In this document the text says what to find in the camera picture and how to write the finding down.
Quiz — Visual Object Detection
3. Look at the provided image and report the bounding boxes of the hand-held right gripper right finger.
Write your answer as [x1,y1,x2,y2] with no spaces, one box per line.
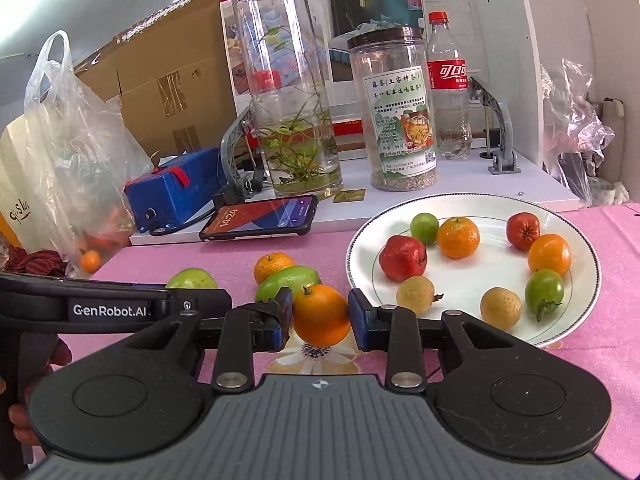
[347,287,517,393]

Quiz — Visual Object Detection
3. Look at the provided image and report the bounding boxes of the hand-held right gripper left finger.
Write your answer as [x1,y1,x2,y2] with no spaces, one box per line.
[125,287,295,395]

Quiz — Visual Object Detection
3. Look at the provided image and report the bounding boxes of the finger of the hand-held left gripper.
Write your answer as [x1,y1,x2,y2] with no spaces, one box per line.
[167,287,234,318]

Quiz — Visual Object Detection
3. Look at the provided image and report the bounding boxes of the tan longan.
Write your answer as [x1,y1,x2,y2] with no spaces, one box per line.
[480,287,523,331]
[396,275,443,316]

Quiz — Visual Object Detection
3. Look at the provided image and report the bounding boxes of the large red fruit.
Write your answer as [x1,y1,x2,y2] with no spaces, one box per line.
[378,235,429,282]

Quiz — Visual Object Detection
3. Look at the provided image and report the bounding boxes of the green tomato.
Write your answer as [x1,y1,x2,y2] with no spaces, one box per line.
[524,269,566,322]
[410,212,440,246]

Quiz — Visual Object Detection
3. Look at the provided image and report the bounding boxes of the white plate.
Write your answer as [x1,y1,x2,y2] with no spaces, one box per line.
[345,194,603,348]

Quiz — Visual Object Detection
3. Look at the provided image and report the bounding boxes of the small red fruit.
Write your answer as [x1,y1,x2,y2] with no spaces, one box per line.
[506,212,542,252]

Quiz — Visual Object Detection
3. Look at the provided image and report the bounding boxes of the person's left hand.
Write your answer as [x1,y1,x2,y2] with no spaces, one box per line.
[6,339,74,465]

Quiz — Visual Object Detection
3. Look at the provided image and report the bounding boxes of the large green fruit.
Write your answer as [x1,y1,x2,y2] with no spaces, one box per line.
[165,267,218,290]

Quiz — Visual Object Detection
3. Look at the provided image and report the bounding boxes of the green oval fruit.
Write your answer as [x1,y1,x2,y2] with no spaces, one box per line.
[255,266,322,303]

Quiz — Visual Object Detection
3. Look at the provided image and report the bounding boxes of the red striped cloth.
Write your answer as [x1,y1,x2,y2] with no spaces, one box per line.
[0,247,68,278]

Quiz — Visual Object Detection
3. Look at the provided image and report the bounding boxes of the small orange with stem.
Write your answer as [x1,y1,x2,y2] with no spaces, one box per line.
[253,252,297,286]

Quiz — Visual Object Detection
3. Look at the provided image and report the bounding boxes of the black smartphone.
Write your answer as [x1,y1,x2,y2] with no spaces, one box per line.
[199,194,320,242]

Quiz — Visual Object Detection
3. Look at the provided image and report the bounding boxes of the blue plastic box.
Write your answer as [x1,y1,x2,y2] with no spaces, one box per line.
[124,147,228,235]

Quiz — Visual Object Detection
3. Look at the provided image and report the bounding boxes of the beige shopping bag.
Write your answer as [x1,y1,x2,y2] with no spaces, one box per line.
[0,112,71,261]

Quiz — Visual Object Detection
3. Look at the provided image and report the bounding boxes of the glass vase with plant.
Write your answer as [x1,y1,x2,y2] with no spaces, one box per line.
[230,0,345,198]

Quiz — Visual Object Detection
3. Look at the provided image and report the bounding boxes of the white board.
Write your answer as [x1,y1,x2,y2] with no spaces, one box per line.
[129,152,596,247]

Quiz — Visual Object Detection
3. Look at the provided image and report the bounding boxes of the clear bottle with red cap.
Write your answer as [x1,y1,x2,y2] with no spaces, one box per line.
[248,70,283,126]

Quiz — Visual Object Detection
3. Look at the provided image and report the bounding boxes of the labelled jar with dark lid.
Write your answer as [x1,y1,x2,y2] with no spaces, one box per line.
[347,27,441,192]

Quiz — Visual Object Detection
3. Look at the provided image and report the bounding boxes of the cardboard box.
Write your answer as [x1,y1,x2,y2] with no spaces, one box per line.
[75,0,251,161]

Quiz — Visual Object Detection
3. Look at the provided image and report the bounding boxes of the pink floral tablecloth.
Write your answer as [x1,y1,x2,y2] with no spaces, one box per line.
[50,202,640,480]

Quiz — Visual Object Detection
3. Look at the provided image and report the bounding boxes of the cola bottle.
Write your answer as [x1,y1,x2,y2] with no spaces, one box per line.
[426,11,473,161]

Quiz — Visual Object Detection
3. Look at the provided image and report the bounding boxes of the crumpled clear plastic bag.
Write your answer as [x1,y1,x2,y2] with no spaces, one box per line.
[540,57,616,206]

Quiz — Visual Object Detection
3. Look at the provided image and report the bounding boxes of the white shelf unit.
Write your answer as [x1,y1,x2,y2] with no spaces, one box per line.
[515,0,640,206]

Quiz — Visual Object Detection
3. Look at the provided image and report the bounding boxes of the black cable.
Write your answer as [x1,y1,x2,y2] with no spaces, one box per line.
[147,205,221,237]

